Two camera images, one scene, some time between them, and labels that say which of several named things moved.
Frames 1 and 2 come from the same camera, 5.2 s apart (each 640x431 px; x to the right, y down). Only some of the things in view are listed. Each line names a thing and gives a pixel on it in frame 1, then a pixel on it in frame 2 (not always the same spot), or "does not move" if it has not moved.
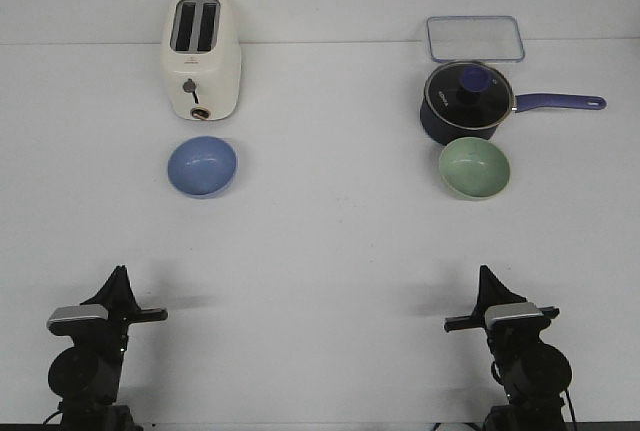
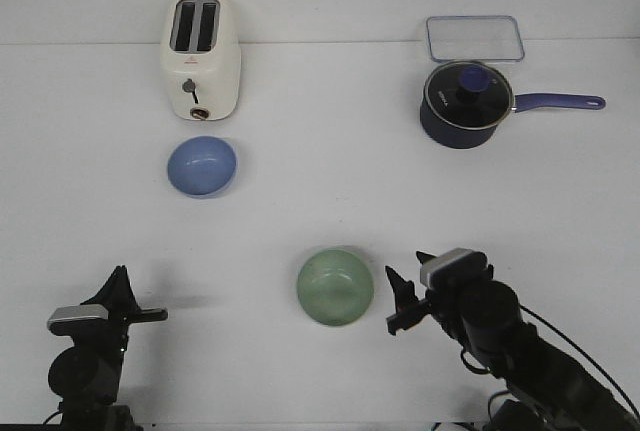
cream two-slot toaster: [201, 55] does not move
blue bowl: [202, 167] does not move
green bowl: [474, 168] -> [335, 286]
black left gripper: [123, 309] does not move
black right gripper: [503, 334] -> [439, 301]
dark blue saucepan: [473, 102] does not move
